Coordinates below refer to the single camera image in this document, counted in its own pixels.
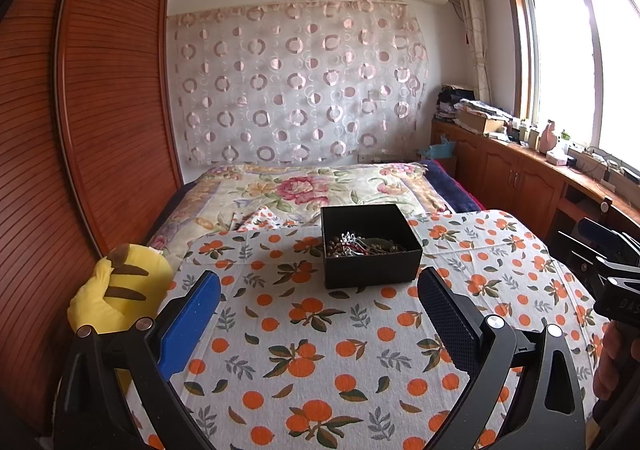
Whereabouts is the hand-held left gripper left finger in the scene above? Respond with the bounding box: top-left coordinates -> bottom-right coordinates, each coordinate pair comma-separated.
52,270 -> 222,450

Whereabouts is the blue plastic bag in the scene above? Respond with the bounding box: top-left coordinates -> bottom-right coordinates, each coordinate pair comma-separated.
419,140 -> 458,162

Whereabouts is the dark purple blanket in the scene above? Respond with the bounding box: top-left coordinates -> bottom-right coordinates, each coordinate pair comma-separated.
421,158 -> 489,217

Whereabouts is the floral blanket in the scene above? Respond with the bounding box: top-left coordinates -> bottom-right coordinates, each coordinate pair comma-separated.
150,161 -> 452,257

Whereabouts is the wooden side cabinet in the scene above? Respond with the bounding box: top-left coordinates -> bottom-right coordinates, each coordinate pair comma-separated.
430,119 -> 640,273

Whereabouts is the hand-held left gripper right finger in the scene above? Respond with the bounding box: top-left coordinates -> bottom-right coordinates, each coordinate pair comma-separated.
417,267 -> 587,450

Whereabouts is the pile of dark clothes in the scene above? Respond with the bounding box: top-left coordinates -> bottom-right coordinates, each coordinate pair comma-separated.
436,84 -> 476,123

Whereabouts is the cardboard box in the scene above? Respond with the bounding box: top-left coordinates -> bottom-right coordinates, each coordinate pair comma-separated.
454,107 -> 512,137

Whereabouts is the yellow striped plush toy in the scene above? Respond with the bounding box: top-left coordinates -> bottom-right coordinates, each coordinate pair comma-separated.
67,244 -> 174,393

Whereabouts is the orange fruit print cloth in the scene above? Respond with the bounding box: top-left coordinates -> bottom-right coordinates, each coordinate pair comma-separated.
122,207 -> 608,450

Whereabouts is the person's right hand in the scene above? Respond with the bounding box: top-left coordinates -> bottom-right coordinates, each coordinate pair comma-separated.
592,319 -> 640,431

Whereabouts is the wooden frame window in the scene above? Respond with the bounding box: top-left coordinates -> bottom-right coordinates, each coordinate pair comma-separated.
501,0 -> 640,183

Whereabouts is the circle pattern wall curtain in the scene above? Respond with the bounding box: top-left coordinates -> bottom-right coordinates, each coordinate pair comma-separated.
166,0 -> 432,167

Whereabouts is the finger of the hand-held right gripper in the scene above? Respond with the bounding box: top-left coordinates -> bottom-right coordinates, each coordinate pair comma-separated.
574,218 -> 640,251
556,230 -> 640,283

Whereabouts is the black jewelry box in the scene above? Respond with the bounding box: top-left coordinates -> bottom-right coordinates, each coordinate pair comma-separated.
320,203 -> 424,289

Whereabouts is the stack of papers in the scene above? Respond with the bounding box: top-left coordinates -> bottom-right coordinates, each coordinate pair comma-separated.
457,98 -> 514,121

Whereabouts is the patterned window curtain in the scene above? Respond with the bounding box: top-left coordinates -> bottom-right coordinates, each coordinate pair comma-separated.
453,0 -> 494,104

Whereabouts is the white power strip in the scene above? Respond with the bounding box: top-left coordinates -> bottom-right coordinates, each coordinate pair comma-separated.
570,145 -> 607,161

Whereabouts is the pink figurine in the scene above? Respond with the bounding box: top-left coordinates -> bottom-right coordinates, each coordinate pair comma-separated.
537,120 -> 562,154

